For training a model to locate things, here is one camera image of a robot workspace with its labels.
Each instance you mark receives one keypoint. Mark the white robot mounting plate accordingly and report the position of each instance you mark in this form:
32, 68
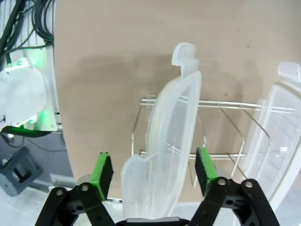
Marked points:
50, 94

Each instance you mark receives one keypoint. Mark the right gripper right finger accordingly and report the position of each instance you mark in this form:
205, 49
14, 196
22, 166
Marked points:
207, 171

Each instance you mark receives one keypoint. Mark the clear plastic snap lid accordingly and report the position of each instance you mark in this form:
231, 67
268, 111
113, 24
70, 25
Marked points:
277, 131
169, 131

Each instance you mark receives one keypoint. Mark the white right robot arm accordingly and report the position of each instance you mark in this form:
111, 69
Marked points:
21, 94

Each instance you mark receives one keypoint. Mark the grey plastic bracket block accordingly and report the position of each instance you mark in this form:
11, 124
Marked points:
16, 171

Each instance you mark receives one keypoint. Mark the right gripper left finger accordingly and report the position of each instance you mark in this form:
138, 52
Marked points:
101, 174

